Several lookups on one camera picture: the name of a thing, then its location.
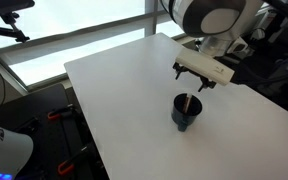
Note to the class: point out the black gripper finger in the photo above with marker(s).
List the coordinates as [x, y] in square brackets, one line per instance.
[179, 69]
[206, 83]

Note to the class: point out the white marker with red cap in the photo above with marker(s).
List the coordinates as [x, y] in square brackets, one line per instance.
[187, 102]

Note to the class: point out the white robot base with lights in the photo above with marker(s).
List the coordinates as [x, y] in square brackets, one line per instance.
[15, 151]

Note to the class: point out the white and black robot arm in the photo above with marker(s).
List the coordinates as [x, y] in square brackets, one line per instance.
[220, 23]

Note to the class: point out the dark blue mug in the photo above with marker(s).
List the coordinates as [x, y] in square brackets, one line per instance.
[183, 121]

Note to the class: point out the black side table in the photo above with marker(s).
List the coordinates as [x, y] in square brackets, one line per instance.
[54, 141]

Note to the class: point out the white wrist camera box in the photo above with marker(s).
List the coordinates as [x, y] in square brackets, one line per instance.
[205, 65]

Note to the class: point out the grey window frame post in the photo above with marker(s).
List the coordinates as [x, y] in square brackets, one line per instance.
[151, 7]

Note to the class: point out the orange-handled black clamp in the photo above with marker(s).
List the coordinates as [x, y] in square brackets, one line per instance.
[58, 113]
[68, 166]

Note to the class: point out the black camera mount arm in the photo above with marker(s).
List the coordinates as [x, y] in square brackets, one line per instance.
[8, 13]

